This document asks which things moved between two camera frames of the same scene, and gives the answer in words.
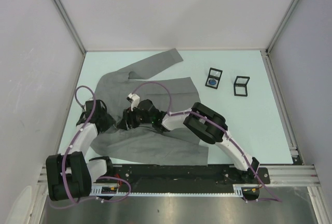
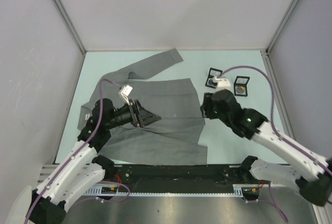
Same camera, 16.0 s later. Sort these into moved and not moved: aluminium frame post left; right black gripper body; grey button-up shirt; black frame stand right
Moved: right black gripper body
Not moved: grey button-up shirt; aluminium frame post left; black frame stand right
